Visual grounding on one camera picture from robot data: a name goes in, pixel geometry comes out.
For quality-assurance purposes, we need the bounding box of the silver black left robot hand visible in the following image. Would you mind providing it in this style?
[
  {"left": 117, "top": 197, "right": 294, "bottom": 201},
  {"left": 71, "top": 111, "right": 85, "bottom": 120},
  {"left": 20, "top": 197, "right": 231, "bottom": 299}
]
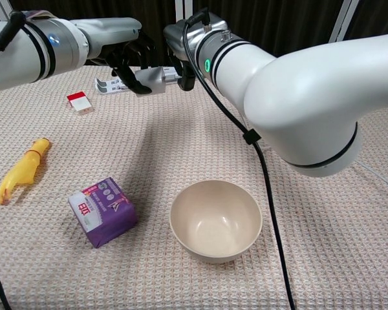
[{"left": 69, "top": 17, "right": 158, "bottom": 96}]

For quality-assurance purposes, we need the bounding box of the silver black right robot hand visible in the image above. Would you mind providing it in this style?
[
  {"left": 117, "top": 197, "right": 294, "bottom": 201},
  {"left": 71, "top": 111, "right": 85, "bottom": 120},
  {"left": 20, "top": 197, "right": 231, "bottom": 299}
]
[{"left": 162, "top": 12, "right": 230, "bottom": 92}]

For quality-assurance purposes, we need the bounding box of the white USB cable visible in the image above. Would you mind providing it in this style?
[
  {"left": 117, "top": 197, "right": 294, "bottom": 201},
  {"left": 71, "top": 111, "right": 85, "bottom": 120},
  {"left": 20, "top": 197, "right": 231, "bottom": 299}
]
[{"left": 161, "top": 72, "right": 388, "bottom": 197}]

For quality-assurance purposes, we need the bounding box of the white power adapter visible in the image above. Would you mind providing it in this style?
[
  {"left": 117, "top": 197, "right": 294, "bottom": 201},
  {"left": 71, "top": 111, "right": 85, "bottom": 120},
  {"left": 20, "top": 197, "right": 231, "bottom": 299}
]
[{"left": 135, "top": 67, "right": 167, "bottom": 95}]

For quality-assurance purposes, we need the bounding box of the white folding laptop stand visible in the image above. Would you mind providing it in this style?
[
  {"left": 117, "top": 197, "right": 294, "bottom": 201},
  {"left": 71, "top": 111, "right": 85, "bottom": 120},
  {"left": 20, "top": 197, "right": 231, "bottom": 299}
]
[{"left": 94, "top": 66, "right": 179, "bottom": 96}]

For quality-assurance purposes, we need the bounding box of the red and white small box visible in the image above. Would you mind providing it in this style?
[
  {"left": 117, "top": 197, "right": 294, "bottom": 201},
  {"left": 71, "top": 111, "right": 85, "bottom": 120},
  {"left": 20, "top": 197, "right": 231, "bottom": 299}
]
[{"left": 67, "top": 91, "right": 95, "bottom": 116}]

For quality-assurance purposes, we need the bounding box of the dark curtain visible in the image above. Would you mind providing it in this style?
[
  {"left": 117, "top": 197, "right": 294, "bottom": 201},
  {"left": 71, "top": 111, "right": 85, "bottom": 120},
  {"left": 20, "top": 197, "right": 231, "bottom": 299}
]
[{"left": 0, "top": 0, "right": 388, "bottom": 68}]

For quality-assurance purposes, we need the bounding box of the beige checkered tablecloth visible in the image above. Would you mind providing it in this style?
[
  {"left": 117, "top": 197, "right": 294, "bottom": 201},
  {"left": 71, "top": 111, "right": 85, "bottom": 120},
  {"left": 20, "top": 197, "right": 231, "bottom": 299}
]
[{"left": 0, "top": 64, "right": 388, "bottom": 310}]

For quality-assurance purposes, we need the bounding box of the yellow rubber chicken toy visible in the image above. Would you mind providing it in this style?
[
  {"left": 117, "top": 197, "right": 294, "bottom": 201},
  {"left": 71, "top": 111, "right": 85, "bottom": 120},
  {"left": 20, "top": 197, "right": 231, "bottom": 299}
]
[{"left": 0, "top": 137, "right": 52, "bottom": 206}]

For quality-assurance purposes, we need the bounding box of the purple tissue pack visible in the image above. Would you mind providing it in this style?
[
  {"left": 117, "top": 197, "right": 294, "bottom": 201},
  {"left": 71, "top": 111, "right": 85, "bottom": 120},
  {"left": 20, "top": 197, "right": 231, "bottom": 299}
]
[{"left": 67, "top": 176, "right": 138, "bottom": 249}]

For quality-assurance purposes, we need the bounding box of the beige bowl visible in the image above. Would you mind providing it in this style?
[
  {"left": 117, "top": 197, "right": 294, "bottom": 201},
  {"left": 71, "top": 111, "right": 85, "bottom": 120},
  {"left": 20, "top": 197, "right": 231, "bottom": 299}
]
[{"left": 169, "top": 180, "right": 263, "bottom": 265}]

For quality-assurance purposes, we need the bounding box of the white upright frame post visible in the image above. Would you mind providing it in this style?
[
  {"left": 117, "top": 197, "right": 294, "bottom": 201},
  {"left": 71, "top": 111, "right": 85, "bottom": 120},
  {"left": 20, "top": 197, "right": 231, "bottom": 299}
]
[{"left": 175, "top": 0, "right": 194, "bottom": 24}]

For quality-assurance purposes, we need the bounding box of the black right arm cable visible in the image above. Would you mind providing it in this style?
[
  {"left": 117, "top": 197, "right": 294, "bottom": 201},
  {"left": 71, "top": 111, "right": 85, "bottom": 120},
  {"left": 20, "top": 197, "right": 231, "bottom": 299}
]
[{"left": 182, "top": 8, "right": 297, "bottom": 310}]

